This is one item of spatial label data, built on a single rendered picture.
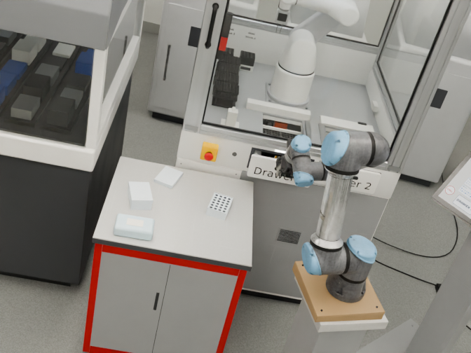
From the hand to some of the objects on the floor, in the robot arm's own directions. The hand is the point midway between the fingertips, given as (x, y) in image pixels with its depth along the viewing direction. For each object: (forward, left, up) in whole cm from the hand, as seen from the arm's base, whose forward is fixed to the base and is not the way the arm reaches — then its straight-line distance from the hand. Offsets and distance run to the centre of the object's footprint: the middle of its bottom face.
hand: (283, 169), depth 282 cm
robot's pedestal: (-65, -14, -89) cm, 110 cm away
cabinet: (+52, -12, -95) cm, 109 cm away
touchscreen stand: (-37, -85, -92) cm, 130 cm away
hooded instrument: (+68, +165, -91) cm, 201 cm away
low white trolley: (-18, +46, -90) cm, 102 cm away
